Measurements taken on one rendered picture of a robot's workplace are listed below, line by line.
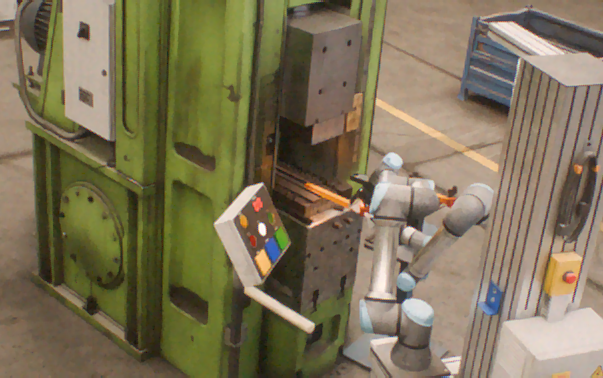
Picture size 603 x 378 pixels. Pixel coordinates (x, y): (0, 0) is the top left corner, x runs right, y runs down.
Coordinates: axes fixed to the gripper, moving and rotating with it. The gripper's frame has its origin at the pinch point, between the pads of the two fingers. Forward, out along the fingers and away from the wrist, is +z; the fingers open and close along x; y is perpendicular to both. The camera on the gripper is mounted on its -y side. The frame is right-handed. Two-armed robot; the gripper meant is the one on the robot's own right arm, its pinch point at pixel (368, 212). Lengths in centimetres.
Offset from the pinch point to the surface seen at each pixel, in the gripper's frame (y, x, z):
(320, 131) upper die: -30.7, -7.1, 24.3
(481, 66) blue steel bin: 68, 372, 180
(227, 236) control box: -11, -73, 9
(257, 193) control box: -18, -49, 18
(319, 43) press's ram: -70, -13, 24
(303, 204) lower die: 3.4, -11.6, 26.6
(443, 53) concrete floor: 100, 455, 272
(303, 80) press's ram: -55, -17, 27
